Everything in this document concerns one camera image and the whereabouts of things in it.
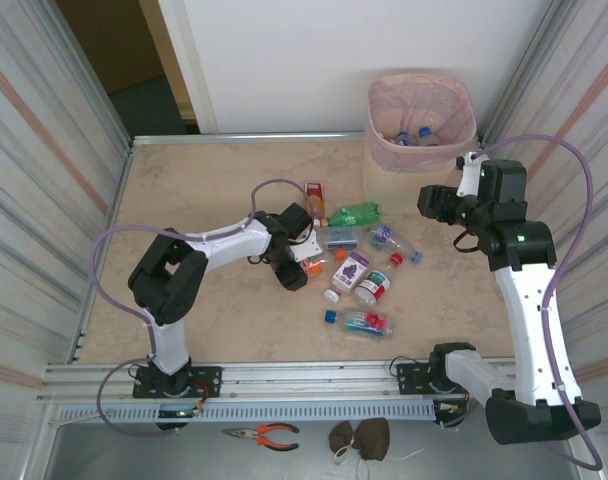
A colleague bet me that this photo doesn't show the white string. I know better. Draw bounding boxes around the white string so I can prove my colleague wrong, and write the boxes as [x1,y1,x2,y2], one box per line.
[332,439,426,480]

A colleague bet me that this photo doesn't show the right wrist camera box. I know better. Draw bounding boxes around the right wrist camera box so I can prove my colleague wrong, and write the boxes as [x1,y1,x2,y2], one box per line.
[455,151,484,198]

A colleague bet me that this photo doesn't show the brown cloth mask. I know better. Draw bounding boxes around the brown cloth mask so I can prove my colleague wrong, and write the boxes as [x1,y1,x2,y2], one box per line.
[356,417,391,461]

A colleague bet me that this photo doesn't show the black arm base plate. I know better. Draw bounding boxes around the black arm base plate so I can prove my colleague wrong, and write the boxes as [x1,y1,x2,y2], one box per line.
[394,360,488,396]
[132,366,223,400]

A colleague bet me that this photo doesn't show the orange base wires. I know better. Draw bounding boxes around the orange base wires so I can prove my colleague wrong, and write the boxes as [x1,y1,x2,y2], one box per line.
[191,377,220,417]
[433,389,474,417]

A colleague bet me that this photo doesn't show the pink plastic bin liner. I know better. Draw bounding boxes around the pink plastic bin liner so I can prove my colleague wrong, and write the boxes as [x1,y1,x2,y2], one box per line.
[366,69,478,171]

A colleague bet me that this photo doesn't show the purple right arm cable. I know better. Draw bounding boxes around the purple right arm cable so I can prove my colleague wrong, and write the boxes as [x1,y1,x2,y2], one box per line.
[441,133,605,471]

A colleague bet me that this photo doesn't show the purple grape juice bottle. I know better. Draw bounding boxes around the purple grape juice bottle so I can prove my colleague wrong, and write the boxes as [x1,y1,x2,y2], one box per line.
[323,250,373,305]

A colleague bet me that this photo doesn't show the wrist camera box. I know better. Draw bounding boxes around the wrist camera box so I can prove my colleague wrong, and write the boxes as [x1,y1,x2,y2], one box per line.
[287,233,326,265]
[455,151,484,198]

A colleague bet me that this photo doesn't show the white slotted cable duct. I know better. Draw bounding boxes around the white slotted cable duct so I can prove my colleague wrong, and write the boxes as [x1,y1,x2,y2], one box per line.
[53,399,438,426]

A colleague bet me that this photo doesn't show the brown wooden door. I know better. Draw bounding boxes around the brown wooden door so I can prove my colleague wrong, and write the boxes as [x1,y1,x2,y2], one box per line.
[56,0,166,96]

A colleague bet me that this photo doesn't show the green bottle yellow cap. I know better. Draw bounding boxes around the green bottle yellow cap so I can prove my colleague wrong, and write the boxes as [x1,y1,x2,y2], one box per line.
[321,199,381,229]

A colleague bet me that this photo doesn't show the red teal label bottle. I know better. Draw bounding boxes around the red teal label bottle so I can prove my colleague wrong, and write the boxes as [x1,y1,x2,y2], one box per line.
[353,252,404,307]

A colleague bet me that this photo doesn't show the orange handled pliers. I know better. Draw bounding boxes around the orange handled pliers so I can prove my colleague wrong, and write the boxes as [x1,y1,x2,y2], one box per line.
[221,422,301,452]

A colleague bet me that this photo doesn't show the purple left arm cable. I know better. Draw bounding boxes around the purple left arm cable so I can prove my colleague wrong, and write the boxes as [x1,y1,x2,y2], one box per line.
[91,178,318,437]

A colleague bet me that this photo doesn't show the beige ribbed waste bin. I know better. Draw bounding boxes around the beige ribbed waste bin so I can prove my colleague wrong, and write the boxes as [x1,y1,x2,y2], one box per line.
[361,72,478,214]

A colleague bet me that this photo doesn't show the clear cola bottle blue cap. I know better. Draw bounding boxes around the clear cola bottle blue cap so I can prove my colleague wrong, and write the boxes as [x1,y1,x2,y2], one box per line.
[416,124,443,147]

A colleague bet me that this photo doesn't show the striped enclosure panel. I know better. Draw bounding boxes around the striped enclosure panel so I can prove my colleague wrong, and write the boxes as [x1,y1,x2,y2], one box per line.
[0,0,135,480]
[476,0,608,480]

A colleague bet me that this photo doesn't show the blue red label water bottle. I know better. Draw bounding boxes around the blue red label water bottle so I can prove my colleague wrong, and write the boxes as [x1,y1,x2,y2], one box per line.
[323,308,396,341]

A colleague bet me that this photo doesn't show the aluminium table edge rail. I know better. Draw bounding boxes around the aluminium table edge rail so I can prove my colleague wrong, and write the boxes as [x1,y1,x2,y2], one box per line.
[131,131,365,147]

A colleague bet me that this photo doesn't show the red label tea bottle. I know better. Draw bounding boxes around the red label tea bottle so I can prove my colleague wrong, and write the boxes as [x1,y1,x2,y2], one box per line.
[303,182,328,229]

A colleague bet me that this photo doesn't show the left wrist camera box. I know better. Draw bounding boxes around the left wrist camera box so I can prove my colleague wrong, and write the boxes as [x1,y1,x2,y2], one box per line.
[287,233,326,265]

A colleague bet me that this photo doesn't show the white door frame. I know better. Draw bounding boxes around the white door frame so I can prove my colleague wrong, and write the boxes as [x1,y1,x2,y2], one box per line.
[156,0,220,135]

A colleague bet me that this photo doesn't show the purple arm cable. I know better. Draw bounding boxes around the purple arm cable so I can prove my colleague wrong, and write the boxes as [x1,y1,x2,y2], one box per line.
[91,178,318,437]
[441,133,605,471]

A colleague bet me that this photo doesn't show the clear bottle colourful label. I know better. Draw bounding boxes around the clear bottle colourful label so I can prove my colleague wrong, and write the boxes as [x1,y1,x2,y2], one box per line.
[364,223,425,265]

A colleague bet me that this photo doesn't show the wide grooved aluminium rail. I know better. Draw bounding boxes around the wide grooved aluminium rail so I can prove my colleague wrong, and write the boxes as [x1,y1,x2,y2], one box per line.
[36,355,583,401]

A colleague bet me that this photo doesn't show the brown fabric pouch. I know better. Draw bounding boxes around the brown fabric pouch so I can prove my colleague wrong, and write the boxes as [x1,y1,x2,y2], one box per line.
[328,420,361,454]

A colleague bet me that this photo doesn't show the clear bottle pale blue label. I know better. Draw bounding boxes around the clear bottle pale blue label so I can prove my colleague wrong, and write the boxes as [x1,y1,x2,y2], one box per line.
[313,225,361,250]

